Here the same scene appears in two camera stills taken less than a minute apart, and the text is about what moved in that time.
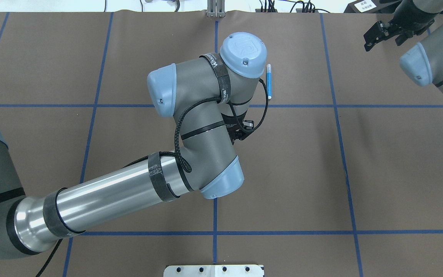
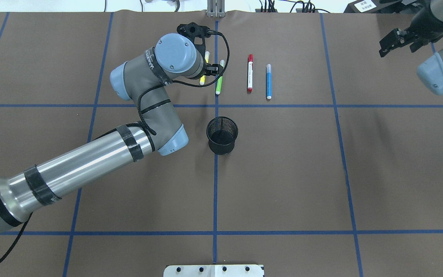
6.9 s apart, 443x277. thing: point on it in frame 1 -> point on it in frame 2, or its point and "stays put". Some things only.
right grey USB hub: x=307 y=10 stays put
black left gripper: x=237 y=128 -> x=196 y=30
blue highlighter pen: x=268 y=80 stays put
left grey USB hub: x=266 y=10 stays put
